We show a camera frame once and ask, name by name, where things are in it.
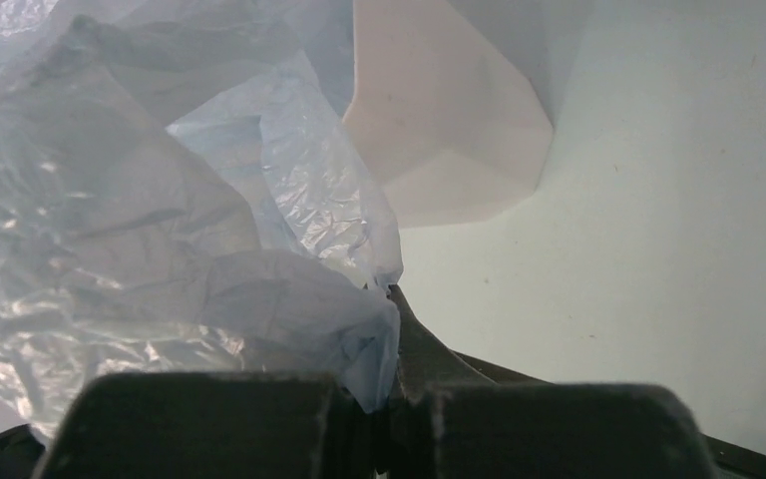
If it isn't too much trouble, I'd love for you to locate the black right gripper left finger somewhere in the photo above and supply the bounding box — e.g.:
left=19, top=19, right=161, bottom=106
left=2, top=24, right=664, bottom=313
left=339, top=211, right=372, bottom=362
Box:
left=35, top=373, right=375, bottom=478

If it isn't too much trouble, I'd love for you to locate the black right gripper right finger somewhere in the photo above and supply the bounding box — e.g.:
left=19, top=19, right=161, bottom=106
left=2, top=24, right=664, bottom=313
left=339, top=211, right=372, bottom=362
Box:
left=386, top=287, right=717, bottom=478

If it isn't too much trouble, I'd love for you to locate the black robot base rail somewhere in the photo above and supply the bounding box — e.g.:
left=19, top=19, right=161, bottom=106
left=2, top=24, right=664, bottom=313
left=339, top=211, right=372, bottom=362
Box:
left=0, top=350, right=766, bottom=479

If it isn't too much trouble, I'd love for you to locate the light blue plastic trash bag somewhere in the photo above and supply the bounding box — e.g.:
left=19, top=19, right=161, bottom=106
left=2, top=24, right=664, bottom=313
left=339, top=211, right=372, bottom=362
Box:
left=0, top=1, right=403, bottom=441

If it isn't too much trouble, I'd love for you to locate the white octagonal trash bin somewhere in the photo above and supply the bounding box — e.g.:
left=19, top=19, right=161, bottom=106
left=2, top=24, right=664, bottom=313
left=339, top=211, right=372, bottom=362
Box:
left=344, top=1, right=594, bottom=229

